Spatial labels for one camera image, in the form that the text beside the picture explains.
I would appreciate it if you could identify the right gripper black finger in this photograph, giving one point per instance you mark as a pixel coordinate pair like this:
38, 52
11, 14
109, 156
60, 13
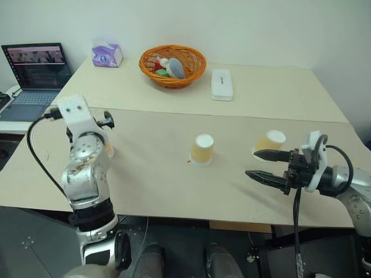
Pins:
271, 155
265, 178

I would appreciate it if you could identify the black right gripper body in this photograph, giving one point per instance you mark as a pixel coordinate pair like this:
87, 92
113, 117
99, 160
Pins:
298, 171

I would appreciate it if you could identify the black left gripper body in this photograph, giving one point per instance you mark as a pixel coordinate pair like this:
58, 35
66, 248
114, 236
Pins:
108, 120

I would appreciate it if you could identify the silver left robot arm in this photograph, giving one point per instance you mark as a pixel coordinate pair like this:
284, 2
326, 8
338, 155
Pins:
84, 173

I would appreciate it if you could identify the yellow paper cup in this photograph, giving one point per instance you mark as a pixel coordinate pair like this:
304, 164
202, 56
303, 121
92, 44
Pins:
201, 153
269, 142

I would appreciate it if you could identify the purple tissue box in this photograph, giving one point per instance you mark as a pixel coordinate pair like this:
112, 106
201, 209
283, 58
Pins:
107, 55

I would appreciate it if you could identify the green toy block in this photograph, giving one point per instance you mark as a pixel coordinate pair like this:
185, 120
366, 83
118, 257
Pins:
162, 72

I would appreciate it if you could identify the orange wicker basket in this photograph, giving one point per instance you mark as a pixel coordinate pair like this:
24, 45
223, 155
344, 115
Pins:
174, 82

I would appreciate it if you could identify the red white toy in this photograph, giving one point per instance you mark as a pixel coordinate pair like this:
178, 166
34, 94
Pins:
161, 62

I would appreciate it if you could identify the white rectangular case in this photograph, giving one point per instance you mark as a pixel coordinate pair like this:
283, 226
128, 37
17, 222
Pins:
221, 85

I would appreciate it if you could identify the grey white plush toy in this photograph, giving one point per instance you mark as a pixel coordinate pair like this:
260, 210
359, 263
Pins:
176, 68

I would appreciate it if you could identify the open laptop computer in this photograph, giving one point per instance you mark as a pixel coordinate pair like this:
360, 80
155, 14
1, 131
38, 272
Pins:
37, 66

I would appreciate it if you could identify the black oval robot part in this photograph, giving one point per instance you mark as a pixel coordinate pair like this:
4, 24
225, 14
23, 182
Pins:
122, 252

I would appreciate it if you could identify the dark rounded shape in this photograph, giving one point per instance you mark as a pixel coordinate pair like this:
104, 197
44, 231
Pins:
150, 260

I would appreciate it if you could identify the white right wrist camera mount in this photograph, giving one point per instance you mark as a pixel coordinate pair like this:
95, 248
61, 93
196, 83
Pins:
313, 181

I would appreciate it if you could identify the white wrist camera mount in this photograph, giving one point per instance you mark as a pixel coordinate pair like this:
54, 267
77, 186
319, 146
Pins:
313, 181
75, 116

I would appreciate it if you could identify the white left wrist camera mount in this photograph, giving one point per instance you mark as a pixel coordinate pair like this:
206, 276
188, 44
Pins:
75, 116

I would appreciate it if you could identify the small black floor bracket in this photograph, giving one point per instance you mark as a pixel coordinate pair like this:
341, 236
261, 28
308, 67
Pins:
252, 255

